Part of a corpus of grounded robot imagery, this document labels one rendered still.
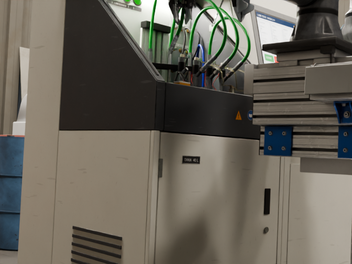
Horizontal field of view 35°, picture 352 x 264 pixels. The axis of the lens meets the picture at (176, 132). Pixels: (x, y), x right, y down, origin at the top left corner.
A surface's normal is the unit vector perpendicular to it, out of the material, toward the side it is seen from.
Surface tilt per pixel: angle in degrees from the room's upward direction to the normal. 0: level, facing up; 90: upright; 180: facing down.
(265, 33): 76
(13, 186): 90
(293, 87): 90
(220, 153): 90
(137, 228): 90
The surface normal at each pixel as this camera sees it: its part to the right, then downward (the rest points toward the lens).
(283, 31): 0.67, -0.24
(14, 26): 0.76, 0.00
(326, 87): -0.65, -0.06
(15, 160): -0.04, -0.04
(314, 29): -0.28, -0.36
